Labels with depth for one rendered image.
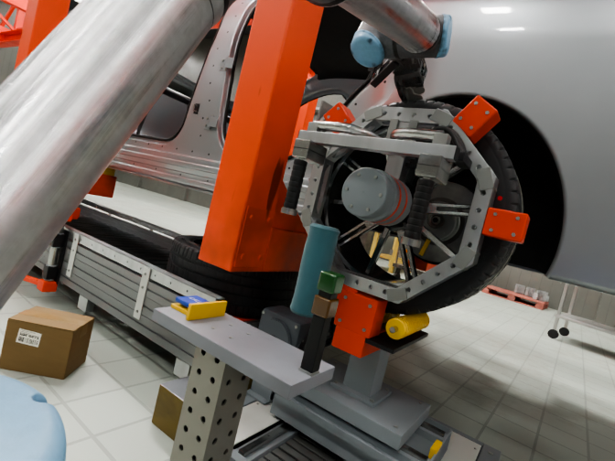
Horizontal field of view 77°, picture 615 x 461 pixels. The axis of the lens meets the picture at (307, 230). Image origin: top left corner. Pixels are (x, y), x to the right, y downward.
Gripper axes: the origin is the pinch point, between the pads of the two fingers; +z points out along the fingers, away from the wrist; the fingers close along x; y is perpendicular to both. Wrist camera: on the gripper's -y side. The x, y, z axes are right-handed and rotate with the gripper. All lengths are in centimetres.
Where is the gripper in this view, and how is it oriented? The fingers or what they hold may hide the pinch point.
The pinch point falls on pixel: (409, 104)
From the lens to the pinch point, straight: 136.3
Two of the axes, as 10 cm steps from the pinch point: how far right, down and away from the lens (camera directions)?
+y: 8.4, 0.3, -5.5
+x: 3.2, -8.4, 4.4
